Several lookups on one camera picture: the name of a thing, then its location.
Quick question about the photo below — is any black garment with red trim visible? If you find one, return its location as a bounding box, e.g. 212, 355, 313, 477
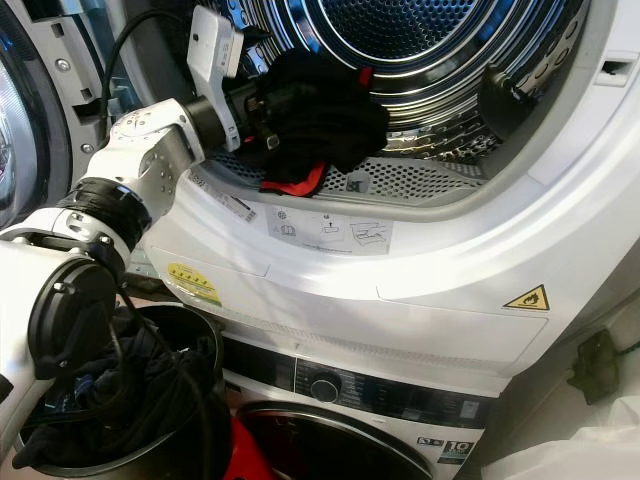
240, 46, 392, 197

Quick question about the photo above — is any white washing machine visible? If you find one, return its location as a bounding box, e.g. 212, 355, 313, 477
218, 335, 496, 480

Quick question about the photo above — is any white barcode sticker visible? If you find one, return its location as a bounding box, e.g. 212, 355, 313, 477
207, 179, 259, 224

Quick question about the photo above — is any white pictogram instruction label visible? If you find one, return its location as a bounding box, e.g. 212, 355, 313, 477
266, 204, 395, 255

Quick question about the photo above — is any grey perforated lint filter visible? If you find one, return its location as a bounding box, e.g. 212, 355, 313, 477
232, 150, 493, 204

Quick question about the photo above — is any yellow and green sticker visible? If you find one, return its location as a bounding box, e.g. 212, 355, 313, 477
165, 261, 224, 308

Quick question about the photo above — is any steel dryer drum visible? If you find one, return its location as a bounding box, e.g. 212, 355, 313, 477
175, 0, 593, 166

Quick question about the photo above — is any round glass dryer door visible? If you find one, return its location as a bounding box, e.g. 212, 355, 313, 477
0, 35, 63, 233

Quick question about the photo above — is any black laundry basket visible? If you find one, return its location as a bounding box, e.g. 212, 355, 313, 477
12, 303, 233, 480

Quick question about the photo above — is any white tumble dryer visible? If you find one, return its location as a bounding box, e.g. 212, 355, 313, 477
50, 0, 640, 399

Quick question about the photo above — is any black drum paddle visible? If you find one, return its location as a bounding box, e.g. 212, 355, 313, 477
477, 64, 543, 142

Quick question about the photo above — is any round washer program knob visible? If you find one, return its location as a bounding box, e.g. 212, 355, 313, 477
308, 373, 344, 405

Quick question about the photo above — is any yellow triangle warning sticker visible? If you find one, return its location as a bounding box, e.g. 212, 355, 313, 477
502, 284, 552, 312

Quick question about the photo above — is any red plastic container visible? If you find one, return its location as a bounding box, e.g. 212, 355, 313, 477
226, 414, 273, 480

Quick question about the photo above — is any dark round washer door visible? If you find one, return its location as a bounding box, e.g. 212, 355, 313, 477
236, 400, 437, 480

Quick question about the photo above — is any black plastic fitting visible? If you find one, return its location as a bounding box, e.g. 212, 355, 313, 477
567, 328, 623, 407

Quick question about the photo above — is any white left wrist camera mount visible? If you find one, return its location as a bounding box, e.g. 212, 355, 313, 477
186, 5, 247, 129

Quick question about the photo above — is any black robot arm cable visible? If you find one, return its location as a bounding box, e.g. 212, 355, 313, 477
102, 8, 203, 119

